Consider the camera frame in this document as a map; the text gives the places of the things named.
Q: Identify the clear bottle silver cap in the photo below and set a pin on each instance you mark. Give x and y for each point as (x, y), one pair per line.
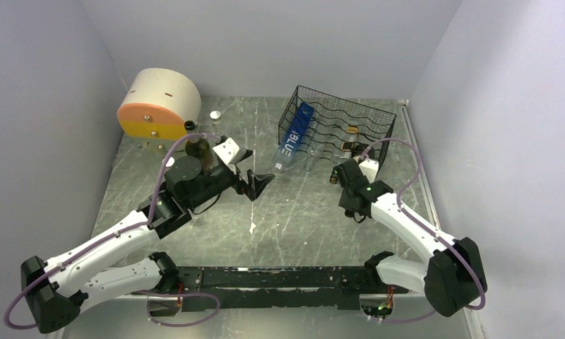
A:
(216, 117)

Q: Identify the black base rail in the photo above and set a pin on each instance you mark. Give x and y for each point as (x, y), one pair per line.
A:
(351, 288)

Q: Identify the cream and orange cylinder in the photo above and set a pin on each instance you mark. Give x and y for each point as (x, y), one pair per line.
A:
(158, 104)

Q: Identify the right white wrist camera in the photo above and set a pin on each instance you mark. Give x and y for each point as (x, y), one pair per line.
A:
(369, 169)

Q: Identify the clear bottle white cap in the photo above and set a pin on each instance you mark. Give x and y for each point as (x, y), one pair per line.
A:
(168, 163)

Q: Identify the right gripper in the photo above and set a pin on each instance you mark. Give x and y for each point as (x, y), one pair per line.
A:
(345, 191)

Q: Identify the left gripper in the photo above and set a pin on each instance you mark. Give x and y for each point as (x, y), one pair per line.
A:
(256, 182)

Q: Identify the dark bottle black neck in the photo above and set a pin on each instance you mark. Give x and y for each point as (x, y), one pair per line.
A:
(198, 147)

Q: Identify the blue square bottle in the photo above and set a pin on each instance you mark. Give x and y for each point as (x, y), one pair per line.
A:
(293, 136)

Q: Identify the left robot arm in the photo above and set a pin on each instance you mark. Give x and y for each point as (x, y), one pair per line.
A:
(60, 288)

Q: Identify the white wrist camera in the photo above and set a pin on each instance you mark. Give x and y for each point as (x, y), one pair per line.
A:
(227, 147)
(369, 169)

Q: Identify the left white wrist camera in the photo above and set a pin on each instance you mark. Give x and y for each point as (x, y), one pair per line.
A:
(227, 147)

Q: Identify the black wire wine rack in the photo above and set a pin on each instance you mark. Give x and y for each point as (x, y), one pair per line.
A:
(330, 110)

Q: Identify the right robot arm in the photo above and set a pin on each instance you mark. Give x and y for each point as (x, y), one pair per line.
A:
(449, 274)

